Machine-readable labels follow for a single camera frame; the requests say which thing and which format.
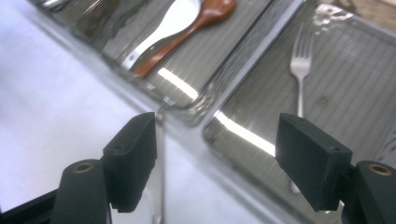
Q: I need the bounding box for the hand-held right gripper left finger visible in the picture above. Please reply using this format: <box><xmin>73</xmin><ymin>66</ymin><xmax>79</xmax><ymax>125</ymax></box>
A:
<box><xmin>102</xmin><ymin>111</ymin><xmax>158</xmax><ymax>214</ymax></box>

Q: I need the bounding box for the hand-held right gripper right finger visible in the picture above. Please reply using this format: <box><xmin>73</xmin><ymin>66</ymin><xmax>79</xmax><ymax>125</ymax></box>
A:
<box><xmin>275</xmin><ymin>112</ymin><xmax>353</xmax><ymax>213</ymax></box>

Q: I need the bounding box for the silver metal knife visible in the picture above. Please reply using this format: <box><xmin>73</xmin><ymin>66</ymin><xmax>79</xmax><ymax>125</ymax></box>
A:
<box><xmin>154</xmin><ymin>112</ymin><xmax>166</xmax><ymax>224</ymax></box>

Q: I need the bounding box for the silver metal fork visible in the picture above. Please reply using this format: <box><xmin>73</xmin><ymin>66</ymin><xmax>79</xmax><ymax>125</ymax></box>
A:
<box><xmin>289</xmin><ymin>21</ymin><xmax>314</xmax><ymax>194</ymax></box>

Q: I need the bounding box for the white ceramic spoon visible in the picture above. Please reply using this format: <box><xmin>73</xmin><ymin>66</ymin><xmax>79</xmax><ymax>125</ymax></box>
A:
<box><xmin>120</xmin><ymin>0</ymin><xmax>202</xmax><ymax>71</ymax></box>

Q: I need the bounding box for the brown wooden spoon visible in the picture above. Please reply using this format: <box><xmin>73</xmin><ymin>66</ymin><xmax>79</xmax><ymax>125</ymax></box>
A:
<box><xmin>133</xmin><ymin>0</ymin><xmax>237</xmax><ymax>79</ymax></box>

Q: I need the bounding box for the white table sheet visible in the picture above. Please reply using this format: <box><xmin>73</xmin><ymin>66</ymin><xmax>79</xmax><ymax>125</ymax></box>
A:
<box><xmin>0</xmin><ymin>0</ymin><xmax>275</xmax><ymax>224</ymax></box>

